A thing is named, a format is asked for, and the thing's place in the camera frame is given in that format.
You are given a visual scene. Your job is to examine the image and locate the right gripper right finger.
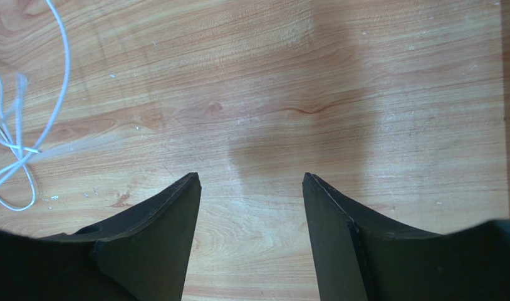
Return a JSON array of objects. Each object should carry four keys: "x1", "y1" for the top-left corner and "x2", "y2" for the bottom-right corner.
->
[{"x1": 303, "y1": 173, "x2": 510, "y2": 300}]

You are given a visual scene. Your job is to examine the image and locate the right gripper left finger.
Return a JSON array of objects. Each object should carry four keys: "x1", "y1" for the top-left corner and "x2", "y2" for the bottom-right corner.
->
[{"x1": 0, "y1": 172, "x2": 202, "y2": 300}]

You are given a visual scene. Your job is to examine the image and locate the white wire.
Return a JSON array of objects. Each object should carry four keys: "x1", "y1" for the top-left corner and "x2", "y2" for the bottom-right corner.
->
[{"x1": 0, "y1": 0, "x2": 71, "y2": 212}]

